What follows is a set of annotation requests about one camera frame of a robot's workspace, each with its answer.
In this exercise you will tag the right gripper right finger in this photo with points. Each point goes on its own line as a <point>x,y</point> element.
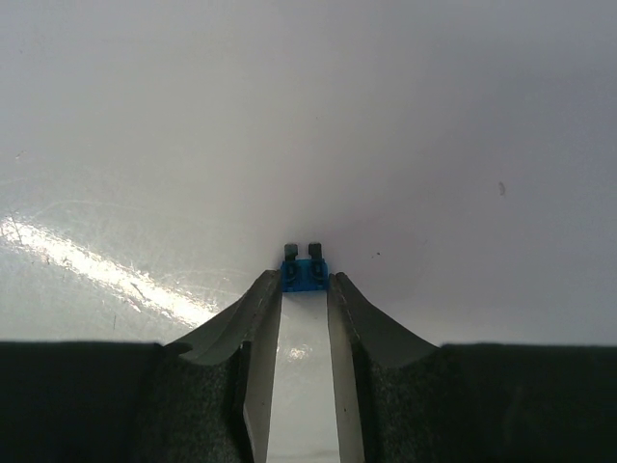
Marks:
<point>362,337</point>

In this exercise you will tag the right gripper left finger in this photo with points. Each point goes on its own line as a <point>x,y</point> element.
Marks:
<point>228,366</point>

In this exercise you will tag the blue blade fuse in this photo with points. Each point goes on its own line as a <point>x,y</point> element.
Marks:
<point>304,275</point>

